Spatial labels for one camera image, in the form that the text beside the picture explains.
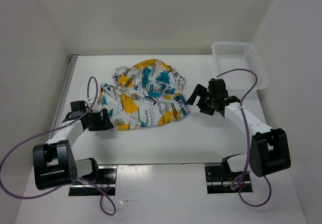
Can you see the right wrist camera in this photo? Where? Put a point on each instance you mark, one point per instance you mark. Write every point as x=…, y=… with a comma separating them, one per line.
x=217, y=86

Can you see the white teal yellow patterned shorts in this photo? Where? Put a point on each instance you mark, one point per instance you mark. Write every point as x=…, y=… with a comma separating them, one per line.
x=148, y=94

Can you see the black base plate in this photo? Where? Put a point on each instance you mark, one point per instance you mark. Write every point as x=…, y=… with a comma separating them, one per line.
x=219, y=183
x=106, y=181

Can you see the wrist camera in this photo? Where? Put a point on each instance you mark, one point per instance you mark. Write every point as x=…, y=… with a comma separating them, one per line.
x=217, y=86
x=78, y=108

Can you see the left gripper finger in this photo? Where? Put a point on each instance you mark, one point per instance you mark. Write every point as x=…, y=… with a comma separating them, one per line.
x=103, y=126
x=104, y=116

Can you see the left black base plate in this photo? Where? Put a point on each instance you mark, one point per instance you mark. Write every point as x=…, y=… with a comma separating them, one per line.
x=106, y=181

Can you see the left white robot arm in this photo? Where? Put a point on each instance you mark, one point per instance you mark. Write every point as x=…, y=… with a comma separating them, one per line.
x=54, y=163

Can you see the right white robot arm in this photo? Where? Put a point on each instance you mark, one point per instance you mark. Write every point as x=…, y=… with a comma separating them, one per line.
x=268, y=152

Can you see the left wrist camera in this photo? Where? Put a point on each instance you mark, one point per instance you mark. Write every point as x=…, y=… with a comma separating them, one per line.
x=78, y=108

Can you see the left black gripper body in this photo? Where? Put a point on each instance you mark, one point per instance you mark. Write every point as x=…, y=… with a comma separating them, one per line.
x=93, y=115

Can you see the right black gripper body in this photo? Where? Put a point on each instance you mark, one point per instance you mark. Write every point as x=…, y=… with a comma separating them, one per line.
x=210, y=97

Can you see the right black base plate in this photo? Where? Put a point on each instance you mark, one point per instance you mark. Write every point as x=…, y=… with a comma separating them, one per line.
x=219, y=183

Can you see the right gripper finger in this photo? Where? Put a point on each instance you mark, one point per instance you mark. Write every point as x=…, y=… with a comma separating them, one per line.
x=200, y=91
x=202, y=105

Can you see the white perforated plastic basket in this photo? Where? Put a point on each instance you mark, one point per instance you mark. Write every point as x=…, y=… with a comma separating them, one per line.
x=240, y=65

